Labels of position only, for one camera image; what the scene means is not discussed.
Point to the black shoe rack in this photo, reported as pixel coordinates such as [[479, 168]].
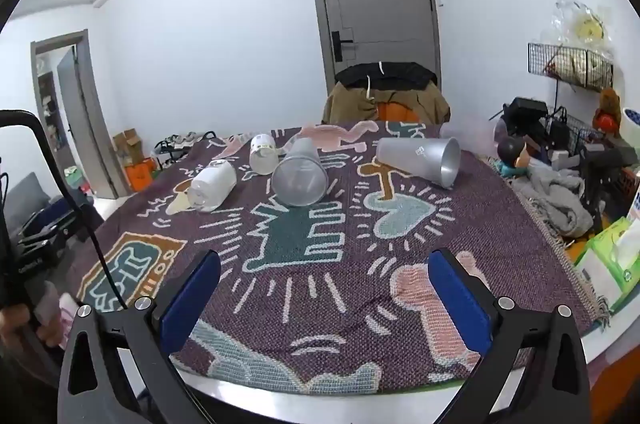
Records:
[[182, 147]]

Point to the black bag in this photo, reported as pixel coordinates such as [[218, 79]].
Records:
[[525, 112]]

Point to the person's left hand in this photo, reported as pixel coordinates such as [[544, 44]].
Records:
[[12, 323]]

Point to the grey sofa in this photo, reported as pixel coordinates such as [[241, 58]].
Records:
[[25, 196]]

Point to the grey inner door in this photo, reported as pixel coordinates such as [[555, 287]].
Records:
[[75, 114]]

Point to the tall frosted plastic cup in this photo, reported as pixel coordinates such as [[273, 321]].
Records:
[[415, 157]]

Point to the white opaque cup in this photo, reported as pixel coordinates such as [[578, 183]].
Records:
[[216, 184]]

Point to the grey cloth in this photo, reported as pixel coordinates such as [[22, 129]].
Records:
[[555, 201]]

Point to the orange chair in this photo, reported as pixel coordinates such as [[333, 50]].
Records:
[[395, 113]]

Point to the brown jacket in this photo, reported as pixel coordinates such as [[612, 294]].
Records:
[[350, 107]]

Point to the clear plastic bag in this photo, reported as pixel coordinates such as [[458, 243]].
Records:
[[582, 24]]

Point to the red crate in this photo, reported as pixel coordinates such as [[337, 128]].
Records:
[[630, 186]]

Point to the orange bag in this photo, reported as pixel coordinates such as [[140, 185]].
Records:
[[140, 174]]

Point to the brown stuffed toy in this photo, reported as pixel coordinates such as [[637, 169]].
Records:
[[607, 107]]

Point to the green tissue pack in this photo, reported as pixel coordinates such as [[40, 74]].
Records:
[[612, 256]]

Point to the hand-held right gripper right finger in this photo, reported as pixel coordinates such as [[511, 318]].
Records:
[[460, 304]]

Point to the black jacket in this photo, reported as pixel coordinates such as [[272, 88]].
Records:
[[395, 74]]

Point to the translucent pink plastic cup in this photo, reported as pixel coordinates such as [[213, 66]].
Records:
[[467, 134]]

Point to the dark-haired doll figure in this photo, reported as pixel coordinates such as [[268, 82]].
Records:
[[512, 152]]

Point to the white cup with label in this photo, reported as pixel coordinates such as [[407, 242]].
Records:
[[262, 158]]

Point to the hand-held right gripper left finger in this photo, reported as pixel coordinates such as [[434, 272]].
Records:
[[190, 304]]

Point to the clear grey plastic cup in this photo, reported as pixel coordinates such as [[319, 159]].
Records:
[[300, 178]]

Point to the black low table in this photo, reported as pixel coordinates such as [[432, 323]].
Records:
[[55, 229]]

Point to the printed purple blanket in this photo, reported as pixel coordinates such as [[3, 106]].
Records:
[[325, 284]]

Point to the black door lock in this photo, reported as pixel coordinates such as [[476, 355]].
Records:
[[337, 47]]

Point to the grey door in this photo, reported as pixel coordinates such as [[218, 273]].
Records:
[[385, 4], [75, 114]]

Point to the cardboard box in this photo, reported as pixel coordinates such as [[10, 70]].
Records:
[[127, 144]]

